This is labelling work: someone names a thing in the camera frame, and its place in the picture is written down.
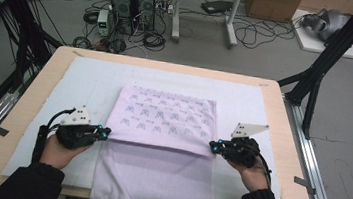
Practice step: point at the person's right hand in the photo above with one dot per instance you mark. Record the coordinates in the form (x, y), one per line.
(253, 177)

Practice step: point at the white desk leg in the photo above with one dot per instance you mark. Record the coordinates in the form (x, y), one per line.
(177, 12)
(232, 22)

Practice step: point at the black flat device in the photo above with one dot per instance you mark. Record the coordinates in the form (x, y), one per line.
(216, 6)

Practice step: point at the large cardboard box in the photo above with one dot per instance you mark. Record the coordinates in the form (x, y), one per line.
(272, 4)

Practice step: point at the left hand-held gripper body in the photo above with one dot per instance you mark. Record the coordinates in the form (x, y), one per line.
(74, 136)

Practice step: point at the white power supply box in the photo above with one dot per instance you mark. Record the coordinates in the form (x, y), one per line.
(103, 22)

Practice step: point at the white power strip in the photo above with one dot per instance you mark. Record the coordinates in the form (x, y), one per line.
(164, 8)

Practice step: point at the grey rounded machine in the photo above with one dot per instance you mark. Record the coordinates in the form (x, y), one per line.
(329, 23)

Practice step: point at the white floor board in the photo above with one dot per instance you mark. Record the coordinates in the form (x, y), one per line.
(308, 44)

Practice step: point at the person's left hand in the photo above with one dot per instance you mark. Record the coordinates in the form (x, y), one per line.
(57, 154)

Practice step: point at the white grid mat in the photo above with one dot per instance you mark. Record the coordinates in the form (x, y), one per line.
(82, 85)

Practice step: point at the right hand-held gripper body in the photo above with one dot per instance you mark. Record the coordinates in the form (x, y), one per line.
(240, 152)

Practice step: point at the wide black computer tower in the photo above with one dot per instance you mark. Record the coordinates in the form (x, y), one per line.
(123, 4)

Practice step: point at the narrow black computer tower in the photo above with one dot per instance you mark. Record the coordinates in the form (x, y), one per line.
(146, 5)

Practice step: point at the lilac towel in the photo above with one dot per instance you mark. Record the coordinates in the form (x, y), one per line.
(157, 164)

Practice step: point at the grey tape piece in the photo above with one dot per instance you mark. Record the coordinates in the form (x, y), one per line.
(304, 184)

